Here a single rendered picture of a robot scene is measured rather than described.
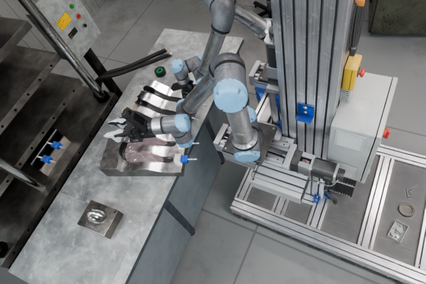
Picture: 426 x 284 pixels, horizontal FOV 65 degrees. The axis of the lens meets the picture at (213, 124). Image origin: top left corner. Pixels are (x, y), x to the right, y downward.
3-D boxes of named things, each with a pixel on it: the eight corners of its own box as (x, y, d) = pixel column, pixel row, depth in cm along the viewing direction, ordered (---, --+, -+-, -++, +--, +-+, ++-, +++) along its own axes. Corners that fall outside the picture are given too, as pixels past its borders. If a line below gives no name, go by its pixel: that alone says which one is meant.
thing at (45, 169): (70, 142, 233) (56, 129, 218) (47, 175, 221) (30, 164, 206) (21, 126, 252) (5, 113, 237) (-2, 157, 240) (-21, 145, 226)
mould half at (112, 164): (189, 138, 210) (184, 129, 202) (183, 176, 197) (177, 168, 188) (118, 140, 222) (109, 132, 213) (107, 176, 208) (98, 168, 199)
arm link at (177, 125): (191, 135, 139) (185, 125, 132) (165, 138, 141) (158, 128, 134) (191, 120, 143) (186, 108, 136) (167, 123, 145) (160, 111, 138)
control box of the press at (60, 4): (156, 115, 332) (74, -15, 213) (142, 140, 319) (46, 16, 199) (138, 111, 340) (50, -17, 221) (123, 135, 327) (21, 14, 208)
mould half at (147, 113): (202, 101, 225) (197, 89, 214) (186, 133, 213) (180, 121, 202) (141, 89, 244) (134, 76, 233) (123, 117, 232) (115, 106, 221)
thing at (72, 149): (118, 97, 255) (115, 92, 250) (7, 269, 197) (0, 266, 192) (41, 80, 287) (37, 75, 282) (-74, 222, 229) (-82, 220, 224)
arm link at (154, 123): (158, 126, 134) (161, 111, 140) (148, 127, 135) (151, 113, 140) (164, 137, 140) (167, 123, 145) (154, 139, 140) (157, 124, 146)
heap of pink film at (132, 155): (168, 139, 207) (163, 132, 200) (163, 164, 197) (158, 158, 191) (130, 139, 213) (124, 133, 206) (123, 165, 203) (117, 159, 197)
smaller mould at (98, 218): (123, 214, 192) (118, 210, 186) (110, 239, 185) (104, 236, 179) (97, 203, 199) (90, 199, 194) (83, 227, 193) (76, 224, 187)
